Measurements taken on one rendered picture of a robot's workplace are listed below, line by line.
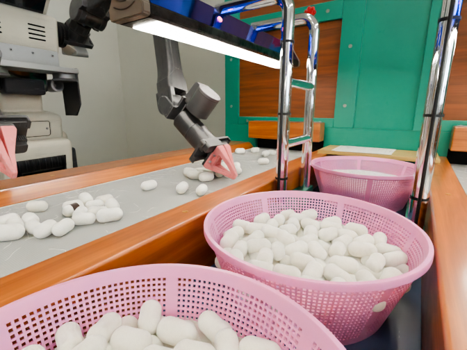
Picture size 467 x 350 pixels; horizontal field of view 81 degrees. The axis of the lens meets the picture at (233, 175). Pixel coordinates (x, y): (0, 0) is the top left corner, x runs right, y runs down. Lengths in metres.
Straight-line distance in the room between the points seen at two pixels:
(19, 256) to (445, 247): 0.48
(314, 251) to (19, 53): 1.04
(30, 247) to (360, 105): 0.99
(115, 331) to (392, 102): 1.00
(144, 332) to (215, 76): 2.24
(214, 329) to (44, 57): 1.07
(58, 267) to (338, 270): 0.28
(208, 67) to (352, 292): 2.29
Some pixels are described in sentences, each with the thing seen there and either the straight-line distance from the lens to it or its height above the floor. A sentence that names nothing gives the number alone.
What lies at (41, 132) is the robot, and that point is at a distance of 1.18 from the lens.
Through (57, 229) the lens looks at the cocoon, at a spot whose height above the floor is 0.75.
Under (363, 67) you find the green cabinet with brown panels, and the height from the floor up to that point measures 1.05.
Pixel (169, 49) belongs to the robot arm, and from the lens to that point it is 0.78.
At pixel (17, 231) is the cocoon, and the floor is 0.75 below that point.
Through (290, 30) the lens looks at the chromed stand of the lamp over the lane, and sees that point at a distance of 0.57.
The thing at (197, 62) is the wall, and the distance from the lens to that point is 2.52.
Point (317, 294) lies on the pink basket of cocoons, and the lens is 0.27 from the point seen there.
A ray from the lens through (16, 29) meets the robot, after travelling 1.19.
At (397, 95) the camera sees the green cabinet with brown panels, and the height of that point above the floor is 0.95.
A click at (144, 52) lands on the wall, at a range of 2.94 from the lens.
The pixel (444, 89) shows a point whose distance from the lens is 0.51.
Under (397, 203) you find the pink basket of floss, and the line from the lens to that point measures 0.74.
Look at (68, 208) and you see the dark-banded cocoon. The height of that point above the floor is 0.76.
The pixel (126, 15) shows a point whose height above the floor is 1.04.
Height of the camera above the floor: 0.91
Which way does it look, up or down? 14 degrees down
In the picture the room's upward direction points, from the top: straight up
